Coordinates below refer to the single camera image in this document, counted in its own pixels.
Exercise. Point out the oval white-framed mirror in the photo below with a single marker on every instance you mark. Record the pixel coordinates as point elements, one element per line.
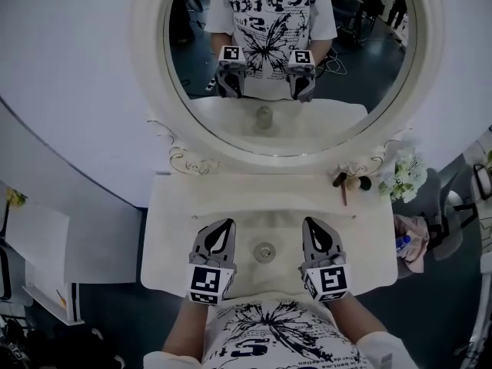
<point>292,125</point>

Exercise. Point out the blue-capped plastic bottle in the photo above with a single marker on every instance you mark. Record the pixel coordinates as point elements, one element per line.
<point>403,241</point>

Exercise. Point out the grey chair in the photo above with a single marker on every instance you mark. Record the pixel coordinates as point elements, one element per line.
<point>442,221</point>

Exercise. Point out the dark brown makeup brush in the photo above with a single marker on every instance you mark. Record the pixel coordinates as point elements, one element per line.
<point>340,179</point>

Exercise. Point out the person's left forearm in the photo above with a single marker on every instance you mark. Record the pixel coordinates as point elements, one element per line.
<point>184,333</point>

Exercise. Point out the pink cloth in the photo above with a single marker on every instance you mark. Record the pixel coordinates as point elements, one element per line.
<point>415,240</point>

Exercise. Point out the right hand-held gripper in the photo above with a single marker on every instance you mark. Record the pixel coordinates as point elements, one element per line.
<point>330,279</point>

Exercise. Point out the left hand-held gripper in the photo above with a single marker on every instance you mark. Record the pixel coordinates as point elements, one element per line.
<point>207,281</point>

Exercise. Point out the white table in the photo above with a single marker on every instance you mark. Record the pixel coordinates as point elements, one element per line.
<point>276,196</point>

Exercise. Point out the white flower bouquet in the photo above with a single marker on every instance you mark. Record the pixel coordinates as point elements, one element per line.
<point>405,175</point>

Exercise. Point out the small clear glass bottle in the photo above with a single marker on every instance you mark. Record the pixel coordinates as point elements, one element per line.
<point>264,251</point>

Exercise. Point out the white side desk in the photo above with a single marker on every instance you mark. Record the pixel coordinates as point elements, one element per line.
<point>42,256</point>

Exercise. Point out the white printed t-shirt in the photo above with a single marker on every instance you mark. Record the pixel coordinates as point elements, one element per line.
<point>269,336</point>

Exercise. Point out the yellow flower bunch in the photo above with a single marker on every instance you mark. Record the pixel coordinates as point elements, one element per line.
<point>15,197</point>

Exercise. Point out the person's right forearm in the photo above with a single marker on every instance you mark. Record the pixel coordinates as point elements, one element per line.
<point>357,317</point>

